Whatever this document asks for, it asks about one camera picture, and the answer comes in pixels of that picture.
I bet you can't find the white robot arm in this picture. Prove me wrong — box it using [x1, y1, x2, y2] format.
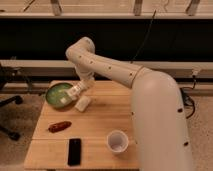
[66, 37, 195, 171]

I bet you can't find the green ceramic bowl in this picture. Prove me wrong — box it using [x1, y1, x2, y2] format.
[45, 82, 75, 109]

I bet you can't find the wooden table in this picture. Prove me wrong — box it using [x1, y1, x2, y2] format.
[24, 81, 139, 171]

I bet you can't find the small white box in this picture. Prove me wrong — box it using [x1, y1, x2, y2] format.
[75, 96, 91, 112]

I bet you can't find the white paper cup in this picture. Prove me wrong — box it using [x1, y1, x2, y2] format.
[106, 130, 129, 154]

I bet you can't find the red sausage toy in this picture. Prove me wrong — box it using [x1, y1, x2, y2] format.
[48, 121, 71, 133]

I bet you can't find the black smartphone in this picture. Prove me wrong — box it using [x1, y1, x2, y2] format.
[68, 138, 81, 166]

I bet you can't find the black office chair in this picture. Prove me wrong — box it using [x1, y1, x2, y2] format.
[0, 64, 23, 141]

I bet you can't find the black floor cable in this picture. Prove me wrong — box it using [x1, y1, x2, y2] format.
[179, 74, 198, 120]

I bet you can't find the black hanging cable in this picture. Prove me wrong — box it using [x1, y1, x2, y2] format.
[129, 9, 157, 64]

